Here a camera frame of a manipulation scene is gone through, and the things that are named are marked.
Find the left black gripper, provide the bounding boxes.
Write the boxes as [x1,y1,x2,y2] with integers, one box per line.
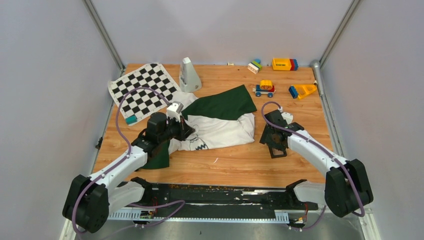
[158,114,195,144]

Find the white green garment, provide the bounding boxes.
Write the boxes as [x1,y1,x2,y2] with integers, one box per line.
[143,84,257,170]

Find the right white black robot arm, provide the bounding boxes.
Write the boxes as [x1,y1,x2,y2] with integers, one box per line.
[259,110,374,218]

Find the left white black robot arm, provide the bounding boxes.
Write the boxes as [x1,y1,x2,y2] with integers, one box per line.
[62,112,195,233]

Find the checkerboard calibration sheet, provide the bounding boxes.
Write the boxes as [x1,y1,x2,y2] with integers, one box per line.
[107,63,181,122]

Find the white wedge-shaped stand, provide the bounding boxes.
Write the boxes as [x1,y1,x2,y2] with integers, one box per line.
[179,57,202,93]

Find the teal small block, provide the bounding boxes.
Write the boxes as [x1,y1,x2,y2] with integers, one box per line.
[125,115,138,125]

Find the toy car with yellow top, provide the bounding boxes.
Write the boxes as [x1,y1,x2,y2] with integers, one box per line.
[252,79,276,98]

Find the yellow blue toy scoop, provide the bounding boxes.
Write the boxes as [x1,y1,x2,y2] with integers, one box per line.
[288,84,318,100]

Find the white green blue bricks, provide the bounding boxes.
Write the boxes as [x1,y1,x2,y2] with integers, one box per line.
[247,58,262,74]

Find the yellow red blue brick box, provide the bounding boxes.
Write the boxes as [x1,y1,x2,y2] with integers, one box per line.
[272,58,299,71]

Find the grey metal pipe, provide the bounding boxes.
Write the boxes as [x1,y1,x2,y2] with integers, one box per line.
[310,60,325,98]

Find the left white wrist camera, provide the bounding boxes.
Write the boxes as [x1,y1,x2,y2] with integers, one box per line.
[166,101,184,122]

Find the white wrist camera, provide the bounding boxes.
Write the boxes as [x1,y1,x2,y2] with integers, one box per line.
[281,112,294,124]
[166,101,184,122]

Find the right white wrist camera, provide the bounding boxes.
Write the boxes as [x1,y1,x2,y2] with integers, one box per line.
[281,112,294,124]

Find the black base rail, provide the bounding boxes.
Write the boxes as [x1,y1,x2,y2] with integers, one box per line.
[119,177,320,220]

